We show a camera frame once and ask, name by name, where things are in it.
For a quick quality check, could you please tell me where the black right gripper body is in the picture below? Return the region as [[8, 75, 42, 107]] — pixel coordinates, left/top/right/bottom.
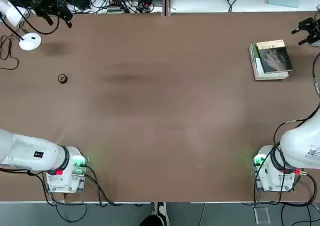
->
[[298, 17, 320, 40]]

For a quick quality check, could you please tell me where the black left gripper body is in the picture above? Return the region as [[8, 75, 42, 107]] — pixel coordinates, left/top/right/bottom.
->
[[34, 0, 67, 18]]

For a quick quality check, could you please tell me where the dark book with hand photo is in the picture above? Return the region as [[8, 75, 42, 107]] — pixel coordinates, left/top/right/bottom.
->
[[256, 40, 294, 74]]

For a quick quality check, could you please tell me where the green and white book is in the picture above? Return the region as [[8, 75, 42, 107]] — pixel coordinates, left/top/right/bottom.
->
[[248, 42, 290, 81]]

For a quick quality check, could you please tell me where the white desk lamp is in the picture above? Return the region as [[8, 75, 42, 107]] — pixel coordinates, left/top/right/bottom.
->
[[0, 0, 43, 51]]

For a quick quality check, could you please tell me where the person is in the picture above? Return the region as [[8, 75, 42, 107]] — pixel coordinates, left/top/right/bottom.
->
[[138, 201, 168, 226]]

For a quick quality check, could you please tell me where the black lamp cable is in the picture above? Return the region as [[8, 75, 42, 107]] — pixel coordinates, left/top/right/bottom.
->
[[0, 34, 20, 70]]

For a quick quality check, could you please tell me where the aluminium frame post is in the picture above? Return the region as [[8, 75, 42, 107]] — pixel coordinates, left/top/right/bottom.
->
[[164, 0, 173, 17]]

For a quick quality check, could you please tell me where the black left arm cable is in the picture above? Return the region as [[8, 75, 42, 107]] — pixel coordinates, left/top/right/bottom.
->
[[0, 0, 151, 223]]

